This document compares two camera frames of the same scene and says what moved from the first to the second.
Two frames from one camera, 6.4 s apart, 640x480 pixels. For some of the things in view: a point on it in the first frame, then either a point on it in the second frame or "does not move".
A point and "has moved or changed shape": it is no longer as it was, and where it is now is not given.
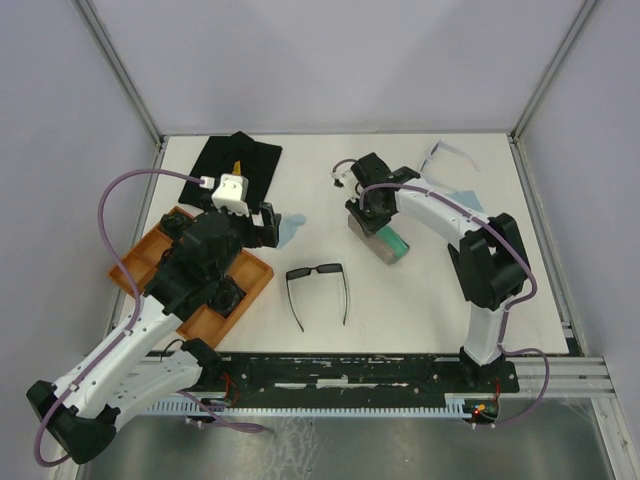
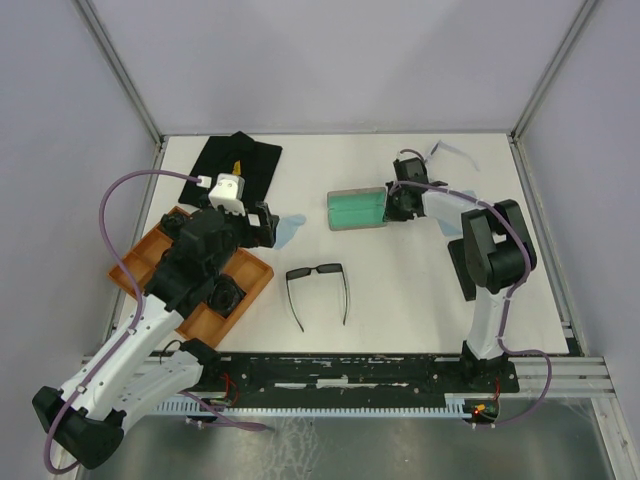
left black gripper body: (245, 234) does not move
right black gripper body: (371, 217) to (395, 207)
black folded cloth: (219, 156) does not move
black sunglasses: (303, 272) does not move
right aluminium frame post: (545, 80) does not move
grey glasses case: (387, 244) has moved or changed shape
